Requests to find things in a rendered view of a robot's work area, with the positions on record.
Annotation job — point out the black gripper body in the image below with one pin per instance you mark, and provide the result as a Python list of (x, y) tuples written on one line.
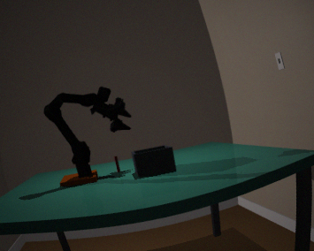
[(115, 124)]

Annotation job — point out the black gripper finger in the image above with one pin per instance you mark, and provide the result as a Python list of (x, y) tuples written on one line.
[(123, 127), (124, 113)]

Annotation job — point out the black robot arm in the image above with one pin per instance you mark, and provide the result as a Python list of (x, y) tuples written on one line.
[(81, 152)]

